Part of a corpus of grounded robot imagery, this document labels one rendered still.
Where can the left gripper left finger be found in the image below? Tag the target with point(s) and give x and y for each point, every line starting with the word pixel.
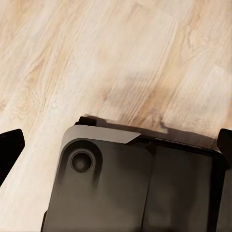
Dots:
pixel 11 145

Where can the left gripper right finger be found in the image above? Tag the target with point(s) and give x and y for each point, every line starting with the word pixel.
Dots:
pixel 224 143

